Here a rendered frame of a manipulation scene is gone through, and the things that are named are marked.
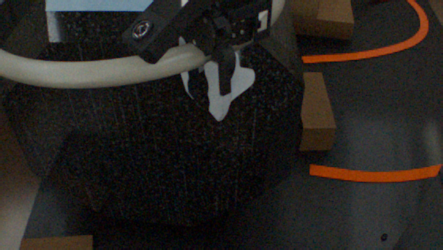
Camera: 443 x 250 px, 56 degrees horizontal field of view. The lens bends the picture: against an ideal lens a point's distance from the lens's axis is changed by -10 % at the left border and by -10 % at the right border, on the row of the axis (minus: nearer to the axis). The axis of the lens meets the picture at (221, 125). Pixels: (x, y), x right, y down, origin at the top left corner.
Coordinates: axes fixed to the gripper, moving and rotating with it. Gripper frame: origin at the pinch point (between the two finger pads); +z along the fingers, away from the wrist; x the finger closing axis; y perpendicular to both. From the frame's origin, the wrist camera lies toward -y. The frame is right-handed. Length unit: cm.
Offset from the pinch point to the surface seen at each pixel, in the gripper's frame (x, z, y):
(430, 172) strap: -2, 81, 101
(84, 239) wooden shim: 51, 83, -11
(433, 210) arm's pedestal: -19, 51, 58
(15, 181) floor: 90, 85, -22
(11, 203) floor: 81, 86, -27
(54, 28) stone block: 48.2, 9.8, -3.5
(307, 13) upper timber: 88, 63, 122
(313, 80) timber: 53, 67, 89
